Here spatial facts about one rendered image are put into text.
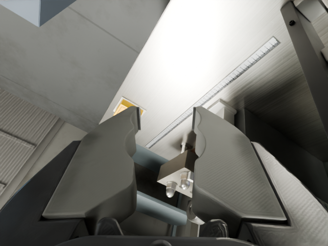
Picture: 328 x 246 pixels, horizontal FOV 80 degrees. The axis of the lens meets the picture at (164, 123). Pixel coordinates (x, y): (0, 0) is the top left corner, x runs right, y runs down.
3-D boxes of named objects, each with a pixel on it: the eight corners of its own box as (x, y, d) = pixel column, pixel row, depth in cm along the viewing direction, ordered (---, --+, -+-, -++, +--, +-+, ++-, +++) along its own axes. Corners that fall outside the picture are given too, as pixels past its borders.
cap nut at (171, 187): (170, 180, 63) (167, 194, 60) (179, 184, 64) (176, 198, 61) (164, 182, 66) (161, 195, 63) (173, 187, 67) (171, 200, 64)
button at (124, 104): (123, 98, 58) (120, 104, 57) (144, 110, 60) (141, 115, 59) (115, 110, 63) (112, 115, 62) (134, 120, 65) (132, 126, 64)
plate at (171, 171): (187, 149, 58) (184, 167, 54) (278, 199, 69) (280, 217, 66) (160, 165, 70) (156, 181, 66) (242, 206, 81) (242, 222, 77)
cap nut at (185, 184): (185, 170, 56) (182, 185, 53) (195, 175, 57) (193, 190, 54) (177, 174, 58) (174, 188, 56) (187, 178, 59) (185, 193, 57)
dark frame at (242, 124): (244, 107, 50) (247, 179, 38) (322, 161, 60) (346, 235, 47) (223, 120, 56) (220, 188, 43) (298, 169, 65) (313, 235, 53)
